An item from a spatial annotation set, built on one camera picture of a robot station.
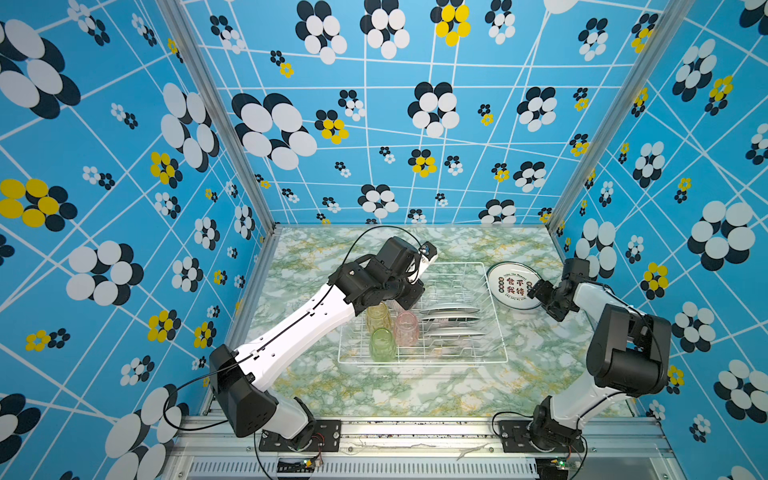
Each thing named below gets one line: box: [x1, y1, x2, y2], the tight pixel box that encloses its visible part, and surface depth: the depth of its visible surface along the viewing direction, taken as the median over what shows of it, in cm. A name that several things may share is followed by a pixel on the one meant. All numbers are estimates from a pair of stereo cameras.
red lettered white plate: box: [485, 261, 542, 310], surface depth 104 cm
